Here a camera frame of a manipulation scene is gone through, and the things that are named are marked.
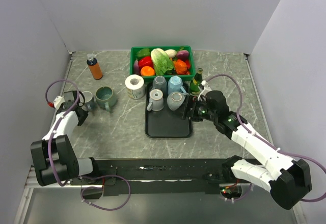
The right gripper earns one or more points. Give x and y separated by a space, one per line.
191 101

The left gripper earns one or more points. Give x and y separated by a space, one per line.
83 117

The small grey mug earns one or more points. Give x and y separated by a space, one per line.
88 101

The teal glazed mug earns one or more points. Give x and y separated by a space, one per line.
106 98

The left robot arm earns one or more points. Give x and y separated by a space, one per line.
67 165

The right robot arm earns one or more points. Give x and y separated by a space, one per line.
286 179

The grey mug white rim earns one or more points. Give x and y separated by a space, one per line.
175 100

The light blue mug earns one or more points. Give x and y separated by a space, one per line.
175 84

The pale grey mug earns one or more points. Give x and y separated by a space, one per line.
156 100

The grey-blue mug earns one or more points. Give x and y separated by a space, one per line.
160 83

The green glass bottle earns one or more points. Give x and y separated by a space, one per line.
194 88

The black tray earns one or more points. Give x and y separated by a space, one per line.
165 123

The orange spray bottle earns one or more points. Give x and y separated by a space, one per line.
94 67

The orange bumpy pumpkin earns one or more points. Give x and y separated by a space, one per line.
180 67

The red chili pepper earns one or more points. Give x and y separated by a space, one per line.
188 64

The napa cabbage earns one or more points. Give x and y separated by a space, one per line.
162 64

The purple onion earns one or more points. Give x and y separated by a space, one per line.
182 55

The orange tomato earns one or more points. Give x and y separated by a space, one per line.
147 71

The white potato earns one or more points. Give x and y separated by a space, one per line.
171 53

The red bell pepper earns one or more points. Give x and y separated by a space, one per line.
145 61

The purple eggplant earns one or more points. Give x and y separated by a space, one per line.
136 69

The green bell pepper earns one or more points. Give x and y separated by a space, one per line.
144 52

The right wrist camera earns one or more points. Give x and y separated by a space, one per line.
204 89

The aluminium rail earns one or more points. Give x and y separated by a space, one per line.
31 181

